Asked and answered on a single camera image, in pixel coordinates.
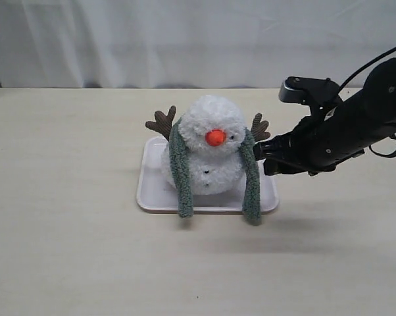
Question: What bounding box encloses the white plush snowman toy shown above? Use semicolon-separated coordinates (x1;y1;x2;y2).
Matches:
145;95;270;195

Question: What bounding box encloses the green fluffy scarf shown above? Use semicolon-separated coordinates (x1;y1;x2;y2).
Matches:
162;132;262;225

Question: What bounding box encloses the white plastic tray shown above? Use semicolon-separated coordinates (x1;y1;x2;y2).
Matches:
136;136;280;215

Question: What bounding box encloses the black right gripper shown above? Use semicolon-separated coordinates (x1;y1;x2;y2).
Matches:
254;116;335;176

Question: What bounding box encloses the white backdrop curtain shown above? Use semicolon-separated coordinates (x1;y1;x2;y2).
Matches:
0;1;396;88

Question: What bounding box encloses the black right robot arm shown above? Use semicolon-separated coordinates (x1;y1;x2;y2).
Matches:
253;58;396;176

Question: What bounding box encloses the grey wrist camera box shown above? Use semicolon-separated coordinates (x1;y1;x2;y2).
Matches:
278;76;339;105

